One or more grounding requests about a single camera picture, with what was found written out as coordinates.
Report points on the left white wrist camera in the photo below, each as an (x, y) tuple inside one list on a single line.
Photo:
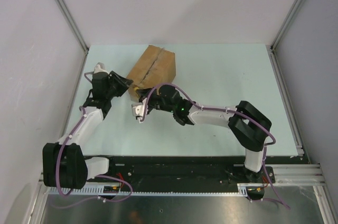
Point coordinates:
[(100, 69)]

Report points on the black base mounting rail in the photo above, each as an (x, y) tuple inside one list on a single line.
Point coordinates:
[(228, 166)]

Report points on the brown cardboard express box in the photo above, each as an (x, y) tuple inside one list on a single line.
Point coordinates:
[(156, 65)]

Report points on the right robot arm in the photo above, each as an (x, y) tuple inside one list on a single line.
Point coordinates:
[(250, 127)]

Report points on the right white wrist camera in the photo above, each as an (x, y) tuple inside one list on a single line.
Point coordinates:
[(139, 110)]

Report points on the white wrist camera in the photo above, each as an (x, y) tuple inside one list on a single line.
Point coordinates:
[(100, 69), (139, 110)]

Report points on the left aluminium frame post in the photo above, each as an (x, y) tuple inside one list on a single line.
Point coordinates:
[(72, 24)]

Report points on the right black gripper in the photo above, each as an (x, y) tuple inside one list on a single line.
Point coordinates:
[(143, 93)]

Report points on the aluminium frame post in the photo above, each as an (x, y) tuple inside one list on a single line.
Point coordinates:
[(291, 15), (72, 24)]

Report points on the right aluminium frame post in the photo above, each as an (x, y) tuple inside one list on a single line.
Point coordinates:
[(291, 15)]

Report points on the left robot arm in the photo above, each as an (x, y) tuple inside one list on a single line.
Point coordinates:
[(64, 164)]

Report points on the white slotted cable duct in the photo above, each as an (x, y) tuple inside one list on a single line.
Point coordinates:
[(100, 189)]

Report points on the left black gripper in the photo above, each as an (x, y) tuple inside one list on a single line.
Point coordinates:
[(123, 83)]

